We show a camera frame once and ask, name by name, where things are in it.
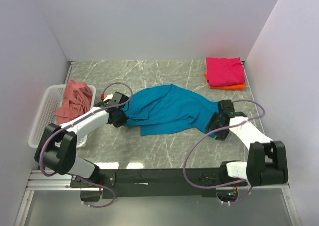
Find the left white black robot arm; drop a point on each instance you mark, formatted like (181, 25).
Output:
(57, 147)

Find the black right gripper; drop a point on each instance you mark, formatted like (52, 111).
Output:
(221, 135)

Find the blue t shirt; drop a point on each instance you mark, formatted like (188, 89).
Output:
(168, 109)

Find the salmon crumpled t shirt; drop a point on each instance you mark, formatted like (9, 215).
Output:
(76, 102)

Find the white plastic basket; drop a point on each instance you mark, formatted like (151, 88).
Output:
(51, 101)

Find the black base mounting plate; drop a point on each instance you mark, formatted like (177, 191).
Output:
(164, 182)

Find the folded orange t shirt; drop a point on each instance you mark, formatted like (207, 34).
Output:
(239, 87)

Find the folded pink t shirt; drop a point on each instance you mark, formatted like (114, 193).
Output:
(223, 72)

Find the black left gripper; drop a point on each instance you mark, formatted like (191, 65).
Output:
(121, 122)

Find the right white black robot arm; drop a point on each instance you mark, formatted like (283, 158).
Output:
(266, 163)

